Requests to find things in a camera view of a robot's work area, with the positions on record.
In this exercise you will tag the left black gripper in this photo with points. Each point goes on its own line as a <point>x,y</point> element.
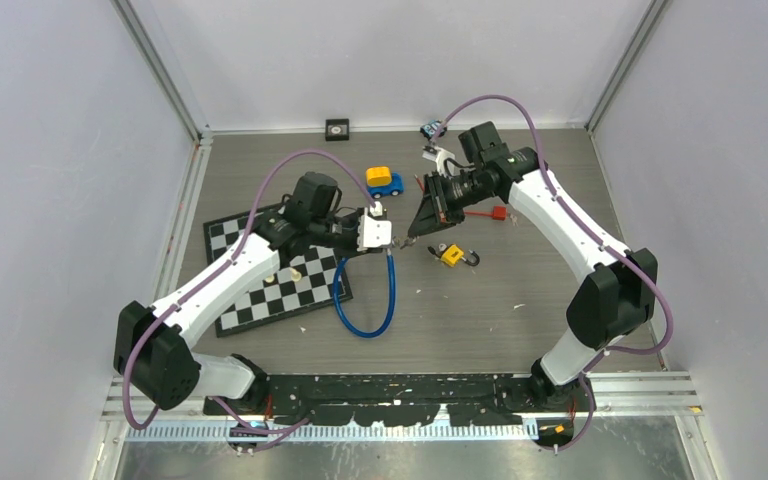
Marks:
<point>351,250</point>

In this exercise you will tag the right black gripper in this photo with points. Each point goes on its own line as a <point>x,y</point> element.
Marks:
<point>435,212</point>

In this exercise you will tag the yellow black padlock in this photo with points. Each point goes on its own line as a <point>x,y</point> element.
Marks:
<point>452,254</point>

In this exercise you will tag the blue ring hoop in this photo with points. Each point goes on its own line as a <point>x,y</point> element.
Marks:
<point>391,303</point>

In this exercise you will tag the red cable seal tag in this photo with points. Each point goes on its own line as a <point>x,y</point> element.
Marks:
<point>496,213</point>

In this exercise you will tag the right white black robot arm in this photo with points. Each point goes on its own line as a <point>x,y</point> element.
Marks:
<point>614,296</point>

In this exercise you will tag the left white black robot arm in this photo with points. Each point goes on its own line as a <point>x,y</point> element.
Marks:
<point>153,348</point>

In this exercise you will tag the black white chessboard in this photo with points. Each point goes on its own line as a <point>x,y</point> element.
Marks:
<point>266,304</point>

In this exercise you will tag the blue yellow toy car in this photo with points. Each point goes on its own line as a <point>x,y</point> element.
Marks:
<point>381,181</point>

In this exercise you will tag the black blue owl toy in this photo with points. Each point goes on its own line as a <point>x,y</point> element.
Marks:
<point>433,129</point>

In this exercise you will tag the small black square box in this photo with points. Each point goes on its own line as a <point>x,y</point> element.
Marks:
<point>337,130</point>

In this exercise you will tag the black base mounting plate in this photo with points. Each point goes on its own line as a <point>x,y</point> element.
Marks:
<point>400,400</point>

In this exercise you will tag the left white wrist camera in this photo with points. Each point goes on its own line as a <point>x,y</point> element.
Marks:
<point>374,229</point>

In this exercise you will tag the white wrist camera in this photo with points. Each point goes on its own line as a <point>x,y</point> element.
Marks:
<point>439,157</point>
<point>374,229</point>

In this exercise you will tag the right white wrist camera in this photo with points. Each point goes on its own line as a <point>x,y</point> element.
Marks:
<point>439,157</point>

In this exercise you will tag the perforated metal rail strip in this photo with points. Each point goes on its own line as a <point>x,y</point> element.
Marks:
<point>437,430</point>

